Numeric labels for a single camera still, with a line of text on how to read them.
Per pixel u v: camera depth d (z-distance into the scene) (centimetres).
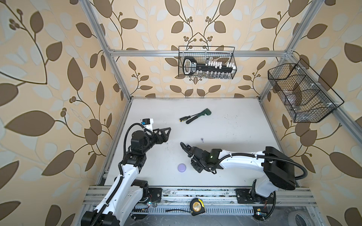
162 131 69
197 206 69
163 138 70
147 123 68
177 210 71
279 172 43
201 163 63
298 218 68
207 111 110
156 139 69
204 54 90
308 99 72
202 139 96
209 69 85
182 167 83
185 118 105
